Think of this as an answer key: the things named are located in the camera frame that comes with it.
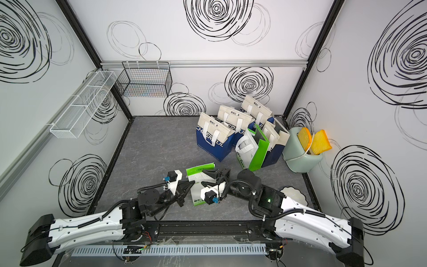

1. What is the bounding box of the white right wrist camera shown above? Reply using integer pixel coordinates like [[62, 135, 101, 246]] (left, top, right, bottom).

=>
[[200, 185, 220, 205]]

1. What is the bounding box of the white wire shelf basket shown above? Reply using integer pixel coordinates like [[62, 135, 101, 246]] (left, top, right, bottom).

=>
[[50, 70, 117, 139]]

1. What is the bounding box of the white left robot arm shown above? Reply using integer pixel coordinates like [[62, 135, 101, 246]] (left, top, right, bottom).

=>
[[20, 181, 195, 267]]

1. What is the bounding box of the aluminium wall rail back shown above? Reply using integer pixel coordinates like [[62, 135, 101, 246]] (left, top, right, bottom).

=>
[[101, 60, 308, 69]]

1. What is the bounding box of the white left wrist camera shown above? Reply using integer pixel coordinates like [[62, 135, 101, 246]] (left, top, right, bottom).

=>
[[164, 170, 182, 195]]

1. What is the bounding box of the green white bag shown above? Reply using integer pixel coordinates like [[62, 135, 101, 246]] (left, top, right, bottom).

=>
[[186, 162, 218, 207], [235, 125, 270, 171]]

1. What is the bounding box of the blue beige bag back row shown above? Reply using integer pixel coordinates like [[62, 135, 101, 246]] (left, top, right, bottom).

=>
[[240, 96, 274, 131]]

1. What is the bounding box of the blue beige bag first row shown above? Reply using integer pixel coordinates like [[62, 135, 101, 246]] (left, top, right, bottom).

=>
[[196, 112, 235, 162]]

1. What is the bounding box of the grey slotted cable duct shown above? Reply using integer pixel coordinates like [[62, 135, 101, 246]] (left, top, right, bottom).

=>
[[71, 244, 268, 257]]

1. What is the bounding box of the black wire basket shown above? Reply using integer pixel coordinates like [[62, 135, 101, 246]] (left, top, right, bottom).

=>
[[116, 61, 172, 98]]

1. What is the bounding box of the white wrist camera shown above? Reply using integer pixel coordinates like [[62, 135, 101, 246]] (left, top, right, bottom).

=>
[[200, 185, 220, 205], [164, 170, 182, 195]]

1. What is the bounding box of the aluminium wall rail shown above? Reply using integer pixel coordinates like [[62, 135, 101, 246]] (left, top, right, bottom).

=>
[[1, 67, 101, 201], [101, 60, 308, 69]]

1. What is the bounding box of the blue beige bag middle row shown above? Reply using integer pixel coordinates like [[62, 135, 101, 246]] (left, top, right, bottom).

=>
[[217, 105, 255, 146]]

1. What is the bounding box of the white scalloped plate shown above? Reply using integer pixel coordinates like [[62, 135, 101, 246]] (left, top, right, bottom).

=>
[[280, 186, 308, 206]]

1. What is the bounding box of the aluminium wall rail left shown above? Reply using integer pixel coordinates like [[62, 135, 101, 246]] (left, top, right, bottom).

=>
[[1, 67, 101, 201]]

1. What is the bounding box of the blue beige takeout bag front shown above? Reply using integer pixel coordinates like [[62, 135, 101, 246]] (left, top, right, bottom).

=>
[[262, 118, 290, 168]]

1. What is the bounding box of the black corner frame post left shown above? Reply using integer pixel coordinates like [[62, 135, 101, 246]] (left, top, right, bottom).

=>
[[55, 0, 133, 122]]

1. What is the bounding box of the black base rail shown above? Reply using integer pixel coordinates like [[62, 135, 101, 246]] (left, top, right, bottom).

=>
[[142, 220, 282, 242]]

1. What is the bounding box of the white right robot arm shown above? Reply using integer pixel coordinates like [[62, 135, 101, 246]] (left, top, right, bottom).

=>
[[200, 169, 366, 267]]

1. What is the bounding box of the black corner frame post right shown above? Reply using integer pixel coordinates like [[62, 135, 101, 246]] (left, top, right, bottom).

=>
[[283, 0, 345, 120]]

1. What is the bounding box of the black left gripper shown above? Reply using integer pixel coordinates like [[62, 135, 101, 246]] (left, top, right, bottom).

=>
[[149, 178, 195, 218]]

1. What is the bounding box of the black corner frame post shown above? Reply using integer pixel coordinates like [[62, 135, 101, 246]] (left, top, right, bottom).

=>
[[55, 0, 133, 122], [283, 0, 345, 120]]

